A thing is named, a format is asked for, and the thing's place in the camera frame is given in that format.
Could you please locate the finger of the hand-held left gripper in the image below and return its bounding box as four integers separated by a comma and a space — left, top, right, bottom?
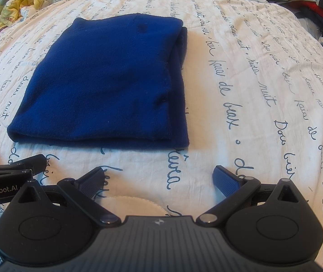
7, 154, 47, 177

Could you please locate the cream round fabric patch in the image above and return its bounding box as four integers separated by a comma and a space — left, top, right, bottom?
100, 195, 166, 219

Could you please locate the white script-printed bed sheet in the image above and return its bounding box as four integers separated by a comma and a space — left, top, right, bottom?
0, 0, 323, 272

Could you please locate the pile of mixed clothes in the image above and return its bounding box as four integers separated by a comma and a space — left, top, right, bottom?
256, 0, 323, 63

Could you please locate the blue beaded sweater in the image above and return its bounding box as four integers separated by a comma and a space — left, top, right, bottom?
7, 13, 190, 149

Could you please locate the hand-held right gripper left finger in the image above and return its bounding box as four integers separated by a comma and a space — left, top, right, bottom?
16, 167, 122, 227

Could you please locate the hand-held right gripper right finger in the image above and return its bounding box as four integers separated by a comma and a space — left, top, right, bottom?
197, 165, 306, 227

